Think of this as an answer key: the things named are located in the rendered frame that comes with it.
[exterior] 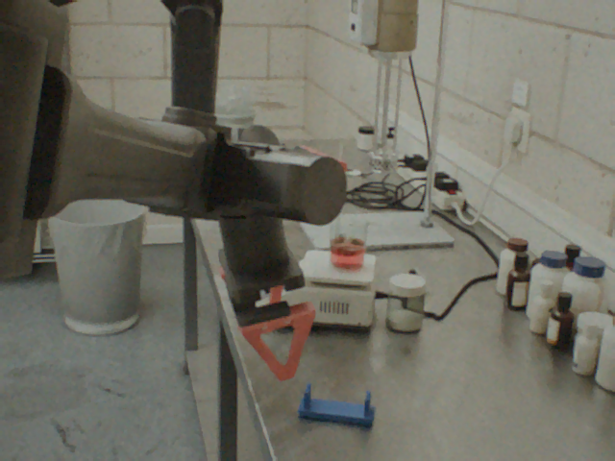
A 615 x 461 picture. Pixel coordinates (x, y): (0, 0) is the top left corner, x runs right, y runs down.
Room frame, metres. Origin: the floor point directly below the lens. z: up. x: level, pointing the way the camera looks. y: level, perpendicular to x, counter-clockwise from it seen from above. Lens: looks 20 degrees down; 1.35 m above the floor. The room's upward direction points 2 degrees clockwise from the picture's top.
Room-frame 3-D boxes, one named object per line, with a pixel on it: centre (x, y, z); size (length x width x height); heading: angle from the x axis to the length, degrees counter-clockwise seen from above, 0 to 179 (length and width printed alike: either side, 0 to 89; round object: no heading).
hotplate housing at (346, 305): (1.29, -0.03, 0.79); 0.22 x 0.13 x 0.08; 83
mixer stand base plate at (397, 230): (1.70, -0.15, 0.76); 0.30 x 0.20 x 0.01; 104
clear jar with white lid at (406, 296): (1.25, -0.17, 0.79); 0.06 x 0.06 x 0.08
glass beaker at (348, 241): (1.28, -0.07, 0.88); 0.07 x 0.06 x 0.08; 61
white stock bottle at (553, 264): (1.30, -0.41, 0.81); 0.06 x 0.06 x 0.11
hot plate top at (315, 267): (1.28, -0.06, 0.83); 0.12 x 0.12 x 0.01; 83
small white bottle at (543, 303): (1.25, -0.39, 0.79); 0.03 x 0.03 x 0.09
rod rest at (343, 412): (0.97, -0.05, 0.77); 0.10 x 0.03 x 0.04; 81
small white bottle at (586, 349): (1.11, -0.42, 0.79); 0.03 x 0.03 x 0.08
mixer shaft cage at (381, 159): (1.71, -0.16, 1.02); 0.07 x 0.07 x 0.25
